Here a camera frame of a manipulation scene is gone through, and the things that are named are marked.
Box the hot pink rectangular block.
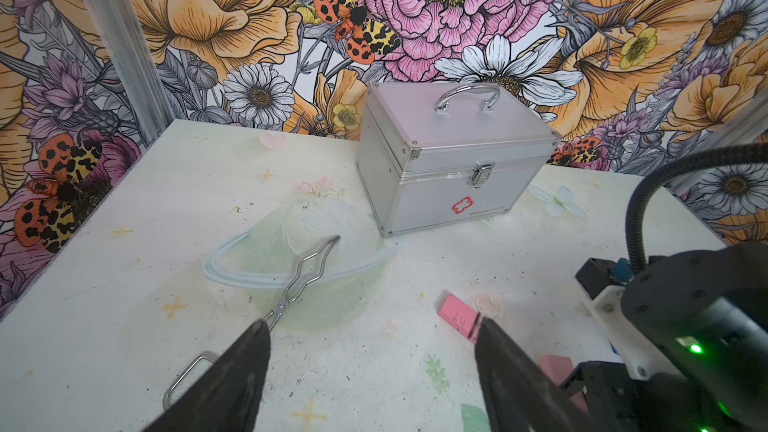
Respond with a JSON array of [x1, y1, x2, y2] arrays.
[[438, 293, 482, 344]]

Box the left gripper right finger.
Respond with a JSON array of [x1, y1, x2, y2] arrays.
[[474, 318, 591, 431]]

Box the silver metal first-aid case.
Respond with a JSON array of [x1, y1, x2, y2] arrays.
[[356, 82, 562, 238]]

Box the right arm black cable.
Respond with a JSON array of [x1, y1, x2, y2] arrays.
[[625, 142, 768, 274]]

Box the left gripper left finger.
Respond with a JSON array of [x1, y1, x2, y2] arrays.
[[147, 320, 271, 432]]

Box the right aluminium frame post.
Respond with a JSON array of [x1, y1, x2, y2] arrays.
[[663, 79, 767, 158]]

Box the clear plastic bowl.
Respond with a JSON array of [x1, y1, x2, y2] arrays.
[[203, 197, 399, 331]]

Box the metal wire tongs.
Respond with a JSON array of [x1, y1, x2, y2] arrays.
[[162, 235, 341, 412]]

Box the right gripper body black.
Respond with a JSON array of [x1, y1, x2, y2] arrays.
[[560, 258, 687, 431]]

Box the left aluminium frame post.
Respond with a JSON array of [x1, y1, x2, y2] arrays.
[[83, 0, 174, 145]]

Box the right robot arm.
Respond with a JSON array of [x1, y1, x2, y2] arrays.
[[561, 243, 767, 431]]

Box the light pink rectangular block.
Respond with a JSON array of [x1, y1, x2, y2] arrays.
[[539, 355, 589, 415]]

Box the aluminium frame post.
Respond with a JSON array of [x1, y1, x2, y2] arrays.
[[663, 79, 767, 158], [83, 0, 174, 145]]

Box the blue cube block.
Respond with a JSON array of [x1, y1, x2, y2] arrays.
[[610, 258, 634, 284]]

